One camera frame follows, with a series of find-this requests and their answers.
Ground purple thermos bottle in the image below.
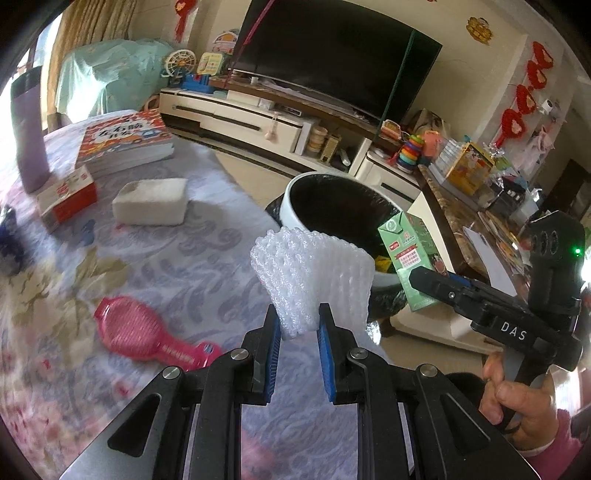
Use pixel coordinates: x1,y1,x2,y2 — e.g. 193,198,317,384
10,67,49,193

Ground red heart string decoration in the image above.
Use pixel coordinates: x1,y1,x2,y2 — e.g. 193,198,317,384
496,41,555,146
173,0,197,40

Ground stacked round containers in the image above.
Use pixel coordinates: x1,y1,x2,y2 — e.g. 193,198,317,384
308,127,328,158

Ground pink toy comb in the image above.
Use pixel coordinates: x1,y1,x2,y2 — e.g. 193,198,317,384
93,295,222,372

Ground small red white box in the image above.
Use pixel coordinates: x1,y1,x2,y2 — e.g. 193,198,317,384
37,166,99,232

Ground yellow grater toy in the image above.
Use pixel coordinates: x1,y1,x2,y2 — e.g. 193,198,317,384
321,134,342,164

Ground stacking ring toy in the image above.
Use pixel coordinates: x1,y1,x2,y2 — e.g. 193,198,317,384
397,134,423,169

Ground marble top cabinet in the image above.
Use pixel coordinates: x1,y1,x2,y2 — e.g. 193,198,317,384
390,164,591,358

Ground black television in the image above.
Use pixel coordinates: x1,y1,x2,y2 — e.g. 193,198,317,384
229,0,443,121

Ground teal covered armchair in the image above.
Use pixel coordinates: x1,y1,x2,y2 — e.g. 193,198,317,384
55,38,169,125

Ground beige patterned curtain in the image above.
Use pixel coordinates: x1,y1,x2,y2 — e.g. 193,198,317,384
44,0,88,127

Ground white television cabinet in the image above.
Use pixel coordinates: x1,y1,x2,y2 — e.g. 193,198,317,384
159,69,421,201

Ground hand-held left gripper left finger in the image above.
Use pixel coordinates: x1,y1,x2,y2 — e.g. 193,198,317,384
60,302,282,480

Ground person's right hand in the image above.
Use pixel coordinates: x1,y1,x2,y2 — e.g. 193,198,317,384
478,353,561,446

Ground red cover picture book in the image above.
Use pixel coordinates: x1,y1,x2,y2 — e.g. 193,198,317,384
75,110,175,164

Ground blue toy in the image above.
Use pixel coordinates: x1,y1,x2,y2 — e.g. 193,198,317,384
180,74,211,93

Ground white paper sheet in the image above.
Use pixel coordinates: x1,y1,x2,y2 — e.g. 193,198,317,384
462,224,518,296

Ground blue silver wrapper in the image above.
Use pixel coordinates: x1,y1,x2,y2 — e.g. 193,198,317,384
0,205,21,278

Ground patterned gift bag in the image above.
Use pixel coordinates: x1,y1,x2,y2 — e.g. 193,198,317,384
409,108,446,139

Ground green drink carton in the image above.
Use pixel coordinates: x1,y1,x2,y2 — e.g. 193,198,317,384
378,210,446,312

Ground colourful arch toy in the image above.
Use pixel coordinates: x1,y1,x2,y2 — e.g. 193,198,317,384
212,28,241,56

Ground white foam fruit net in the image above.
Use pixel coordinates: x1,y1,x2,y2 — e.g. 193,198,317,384
250,226,374,340

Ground white foam block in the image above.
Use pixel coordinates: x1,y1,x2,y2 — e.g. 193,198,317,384
112,178,189,226

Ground yellow toy box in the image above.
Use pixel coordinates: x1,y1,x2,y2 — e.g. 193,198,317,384
443,142,497,195

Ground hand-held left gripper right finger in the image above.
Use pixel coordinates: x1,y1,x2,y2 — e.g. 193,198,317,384
318,302,539,480

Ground thick white-edged book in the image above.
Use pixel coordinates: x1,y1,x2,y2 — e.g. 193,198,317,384
90,148,175,178

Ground person's right forearm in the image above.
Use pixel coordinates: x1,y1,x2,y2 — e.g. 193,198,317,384
522,408,587,480

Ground yellow figure wall decal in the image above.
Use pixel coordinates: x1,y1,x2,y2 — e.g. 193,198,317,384
465,16,491,44

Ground white bin with black liner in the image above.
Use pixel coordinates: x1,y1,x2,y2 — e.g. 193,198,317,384
265,172,407,344

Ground ferris wheel toy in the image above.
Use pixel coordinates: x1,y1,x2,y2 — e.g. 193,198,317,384
161,48,197,88

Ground yellow green toy phone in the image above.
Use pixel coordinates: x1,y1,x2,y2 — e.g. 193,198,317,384
198,52,227,77

